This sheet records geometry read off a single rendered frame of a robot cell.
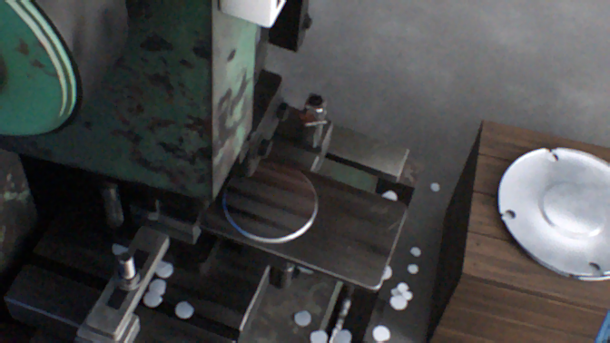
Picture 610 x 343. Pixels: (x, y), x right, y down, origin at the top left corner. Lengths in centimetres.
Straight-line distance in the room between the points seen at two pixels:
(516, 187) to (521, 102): 67
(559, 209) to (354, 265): 73
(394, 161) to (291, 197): 28
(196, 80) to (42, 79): 16
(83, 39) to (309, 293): 76
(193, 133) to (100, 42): 20
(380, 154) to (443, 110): 95
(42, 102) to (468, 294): 124
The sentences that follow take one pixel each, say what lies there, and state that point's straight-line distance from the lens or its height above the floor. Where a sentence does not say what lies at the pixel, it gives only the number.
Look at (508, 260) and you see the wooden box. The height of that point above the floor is 35.
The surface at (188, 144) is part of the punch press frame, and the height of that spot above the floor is 114.
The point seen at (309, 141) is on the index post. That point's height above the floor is 72.
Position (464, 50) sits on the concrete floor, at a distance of 247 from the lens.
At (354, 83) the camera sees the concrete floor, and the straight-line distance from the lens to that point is 232.
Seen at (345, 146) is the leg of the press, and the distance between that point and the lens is 138.
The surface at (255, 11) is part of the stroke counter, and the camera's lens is 61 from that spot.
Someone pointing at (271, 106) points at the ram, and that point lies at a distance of 100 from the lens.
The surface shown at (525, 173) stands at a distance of 178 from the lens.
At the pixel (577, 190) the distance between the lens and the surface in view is 179.
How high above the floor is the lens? 173
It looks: 55 degrees down
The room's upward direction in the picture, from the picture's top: 8 degrees clockwise
